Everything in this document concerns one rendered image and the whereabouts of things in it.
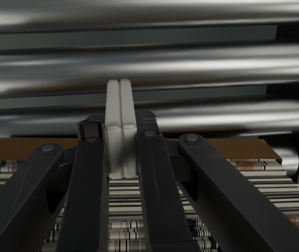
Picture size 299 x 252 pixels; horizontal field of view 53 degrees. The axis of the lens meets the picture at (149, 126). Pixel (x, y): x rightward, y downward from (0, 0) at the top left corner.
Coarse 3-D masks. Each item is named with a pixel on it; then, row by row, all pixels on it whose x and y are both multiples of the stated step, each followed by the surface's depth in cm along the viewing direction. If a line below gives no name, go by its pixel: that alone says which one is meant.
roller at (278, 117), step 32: (224, 96) 36; (256, 96) 35; (288, 96) 35; (0, 128) 32; (32, 128) 32; (64, 128) 32; (160, 128) 33; (192, 128) 34; (224, 128) 34; (256, 128) 35; (288, 128) 35
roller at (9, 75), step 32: (0, 64) 29; (32, 64) 29; (64, 64) 29; (96, 64) 30; (128, 64) 30; (160, 64) 30; (192, 64) 30; (224, 64) 31; (256, 64) 31; (288, 64) 31; (0, 96) 31; (32, 96) 31
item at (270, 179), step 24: (0, 168) 27; (240, 168) 29; (264, 168) 30; (120, 192) 26; (264, 192) 27; (288, 192) 27; (120, 216) 23; (192, 216) 24; (288, 216) 24; (48, 240) 21; (120, 240) 21; (144, 240) 21
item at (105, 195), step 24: (96, 120) 14; (96, 144) 13; (72, 168) 12; (96, 168) 12; (72, 192) 10; (96, 192) 10; (72, 216) 9; (96, 216) 9; (72, 240) 9; (96, 240) 8
